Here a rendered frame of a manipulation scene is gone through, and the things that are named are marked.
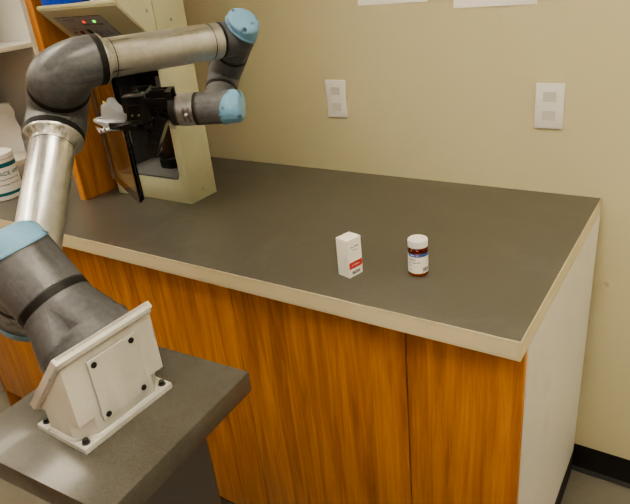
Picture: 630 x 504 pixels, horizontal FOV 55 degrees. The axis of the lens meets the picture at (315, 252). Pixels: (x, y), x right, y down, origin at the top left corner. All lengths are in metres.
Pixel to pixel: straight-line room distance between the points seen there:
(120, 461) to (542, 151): 1.27
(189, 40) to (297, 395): 0.83
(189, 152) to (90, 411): 1.01
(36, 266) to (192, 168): 0.91
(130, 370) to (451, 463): 0.71
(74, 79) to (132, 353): 0.54
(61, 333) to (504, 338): 0.71
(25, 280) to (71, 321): 0.09
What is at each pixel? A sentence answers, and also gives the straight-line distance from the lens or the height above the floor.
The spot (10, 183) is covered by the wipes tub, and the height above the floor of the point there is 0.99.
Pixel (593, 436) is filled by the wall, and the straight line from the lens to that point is 2.13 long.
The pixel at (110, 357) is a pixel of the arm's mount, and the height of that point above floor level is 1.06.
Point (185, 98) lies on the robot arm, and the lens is 1.45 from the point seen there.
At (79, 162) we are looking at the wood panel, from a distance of 2.02.
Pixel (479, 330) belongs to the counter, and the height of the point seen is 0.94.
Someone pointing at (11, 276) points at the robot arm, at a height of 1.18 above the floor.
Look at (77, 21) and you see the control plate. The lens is 1.83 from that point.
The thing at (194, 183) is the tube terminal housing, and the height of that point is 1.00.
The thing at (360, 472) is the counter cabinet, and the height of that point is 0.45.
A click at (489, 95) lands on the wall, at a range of 1.72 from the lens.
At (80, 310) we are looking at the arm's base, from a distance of 0.94.
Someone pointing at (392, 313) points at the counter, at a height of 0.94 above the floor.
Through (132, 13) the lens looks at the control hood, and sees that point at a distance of 1.67.
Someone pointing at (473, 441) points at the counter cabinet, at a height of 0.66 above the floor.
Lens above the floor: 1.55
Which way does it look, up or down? 26 degrees down
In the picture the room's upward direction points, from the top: 6 degrees counter-clockwise
